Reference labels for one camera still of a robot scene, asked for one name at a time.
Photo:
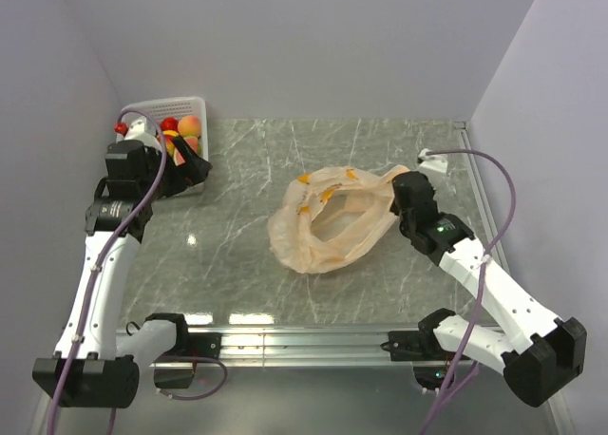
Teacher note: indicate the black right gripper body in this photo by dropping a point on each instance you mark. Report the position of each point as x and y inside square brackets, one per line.
[405, 223]

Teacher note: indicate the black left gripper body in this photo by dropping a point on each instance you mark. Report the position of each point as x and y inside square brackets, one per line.
[148, 183]

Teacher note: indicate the red yellow apple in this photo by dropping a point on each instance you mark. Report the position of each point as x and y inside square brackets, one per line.
[169, 136]

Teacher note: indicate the translucent orange plastic bag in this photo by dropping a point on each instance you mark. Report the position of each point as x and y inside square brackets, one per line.
[332, 217]

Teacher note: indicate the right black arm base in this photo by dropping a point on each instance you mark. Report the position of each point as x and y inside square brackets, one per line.
[430, 363]

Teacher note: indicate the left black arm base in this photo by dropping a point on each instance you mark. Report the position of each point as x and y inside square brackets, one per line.
[173, 370]

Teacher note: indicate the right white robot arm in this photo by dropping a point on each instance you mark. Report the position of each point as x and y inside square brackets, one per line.
[535, 351]

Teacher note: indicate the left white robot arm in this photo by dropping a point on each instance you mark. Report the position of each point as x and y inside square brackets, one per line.
[90, 366]

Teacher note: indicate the peach fruit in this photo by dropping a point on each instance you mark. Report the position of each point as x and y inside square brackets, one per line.
[190, 126]

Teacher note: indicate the red fruit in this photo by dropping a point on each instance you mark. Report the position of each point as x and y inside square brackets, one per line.
[169, 124]

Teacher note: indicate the white perforated plastic basket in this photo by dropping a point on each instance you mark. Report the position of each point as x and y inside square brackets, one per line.
[157, 110]

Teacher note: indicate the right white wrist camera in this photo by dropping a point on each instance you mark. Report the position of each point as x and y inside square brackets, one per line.
[431, 165]

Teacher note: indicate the aluminium mounting rail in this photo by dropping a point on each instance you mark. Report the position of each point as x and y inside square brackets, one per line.
[272, 380]

